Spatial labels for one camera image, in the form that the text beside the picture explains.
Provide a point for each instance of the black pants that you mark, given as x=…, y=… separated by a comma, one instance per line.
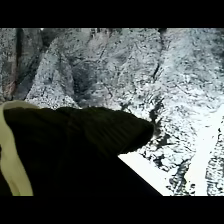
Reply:
x=66, y=150

